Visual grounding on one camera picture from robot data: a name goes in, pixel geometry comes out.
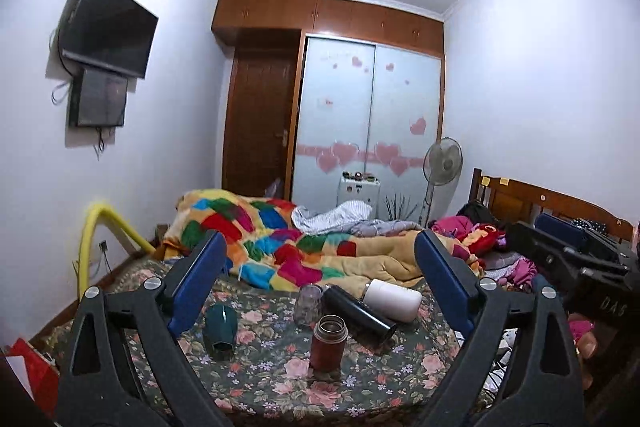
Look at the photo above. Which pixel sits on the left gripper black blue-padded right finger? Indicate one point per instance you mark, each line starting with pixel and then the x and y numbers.
pixel 541 384

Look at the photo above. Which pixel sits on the red paper bag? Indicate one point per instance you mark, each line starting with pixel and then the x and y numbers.
pixel 36 373

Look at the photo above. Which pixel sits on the white small cabinet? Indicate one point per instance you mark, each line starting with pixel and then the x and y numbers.
pixel 359 186

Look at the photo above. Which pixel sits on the red plush pillow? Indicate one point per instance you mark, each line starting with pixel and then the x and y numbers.
pixel 482 239

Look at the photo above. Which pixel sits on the brown wooden door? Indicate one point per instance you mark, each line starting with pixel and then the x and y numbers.
pixel 259 109

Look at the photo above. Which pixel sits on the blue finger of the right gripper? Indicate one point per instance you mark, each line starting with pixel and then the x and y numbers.
pixel 563 230

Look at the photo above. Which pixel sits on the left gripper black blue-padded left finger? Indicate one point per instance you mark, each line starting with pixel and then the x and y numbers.
pixel 99 384

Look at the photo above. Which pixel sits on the floral green quilt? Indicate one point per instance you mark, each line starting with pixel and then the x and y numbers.
pixel 267 381

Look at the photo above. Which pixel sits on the colourful patchwork blanket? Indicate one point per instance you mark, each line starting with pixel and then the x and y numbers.
pixel 266 251

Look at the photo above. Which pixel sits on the white wardrobe with hearts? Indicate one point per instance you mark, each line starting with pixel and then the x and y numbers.
pixel 365 108

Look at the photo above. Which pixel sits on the wall mounted black television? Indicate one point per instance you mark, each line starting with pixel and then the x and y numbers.
pixel 114 35

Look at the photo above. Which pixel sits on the wooden overhead cabinet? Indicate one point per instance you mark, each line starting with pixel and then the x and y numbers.
pixel 343 18

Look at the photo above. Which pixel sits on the white thermos bottle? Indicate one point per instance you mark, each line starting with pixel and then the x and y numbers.
pixel 398 303

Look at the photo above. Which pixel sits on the dark teal faceted cup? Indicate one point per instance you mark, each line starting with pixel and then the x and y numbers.
pixel 219 331

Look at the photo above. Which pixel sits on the red steel thermos cup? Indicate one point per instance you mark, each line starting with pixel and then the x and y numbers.
pixel 328 342

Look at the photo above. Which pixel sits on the wooden headboard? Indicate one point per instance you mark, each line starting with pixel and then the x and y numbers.
pixel 512 200

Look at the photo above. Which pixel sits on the clear plastic cup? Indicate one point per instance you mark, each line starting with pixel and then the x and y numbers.
pixel 308 305

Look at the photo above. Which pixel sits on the black thermos bottle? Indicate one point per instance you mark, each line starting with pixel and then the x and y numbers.
pixel 362 322

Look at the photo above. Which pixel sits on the white striped cloth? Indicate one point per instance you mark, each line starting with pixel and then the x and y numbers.
pixel 339 219

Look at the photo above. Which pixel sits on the standing electric fan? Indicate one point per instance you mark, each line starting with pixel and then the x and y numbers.
pixel 441 165

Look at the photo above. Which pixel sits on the small dark wall monitor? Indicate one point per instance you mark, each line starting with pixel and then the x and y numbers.
pixel 97 100

